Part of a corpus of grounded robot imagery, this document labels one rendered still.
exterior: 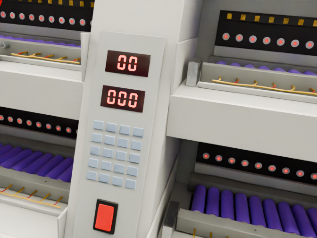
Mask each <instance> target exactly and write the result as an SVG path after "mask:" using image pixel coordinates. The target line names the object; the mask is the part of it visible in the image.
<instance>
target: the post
mask: <svg viewBox="0 0 317 238"><path fill-rule="evenodd" d="M202 6H203V0H95V3H94V10H93V18H92V27H91V35H90V42H89V49H88V57H87V64H86V71H85V78H84V86H83V95H82V103H81V110H80V118H79V125H78V132H77V139H76V146H75V156H74V164H73V171H72V178H71V186H70V193H69V200H68V207H67V217H66V224H65V232H64V238H72V235H73V228H74V221H75V211H76V204H77V197H78V190H79V183H80V176H81V168H82V161H83V152H84V144H85V137H86V130H87V123H88V116H89V108H90V101H91V94H92V84H93V77H94V70H95V63H96V56H97V49H98V42H99V35H100V30H102V31H111V32H120V33H129V34H142V35H151V36H161V37H166V45H165V51H164V57H163V63H162V70H161V76H160V83H159V89H158V97H157V104H156V110H155V117H154V123H153V129H152V135H151V142H150V150H149V157H148V163H147V169H146V176H145V182H144V189H143V195H142V204H141V210H140V216H139V222H138V229H137V235H136V238H146V237H147V235H148V232H149V229H150V226H151V224H152V221H153V218H154V216H155V213H156V210H157V208H158V205H159V202H160V200H161V197H162V194H163V192H164V189H165V186H166V184H167V181H168V178H169V175H170V173H171V170H172V167H173V165H174V162H175V159H176V157H177V155H179V151H180V145H181V138H177V137H171V136H166V129H167V116H168V107H169V98H170V89H171V80H172V71H173V62H174V53H175V44H176V43H178V42H181V41H185V40H188V39H191V38H194V37H198V32H199V26H200V18H201V12H202Z"/></svg>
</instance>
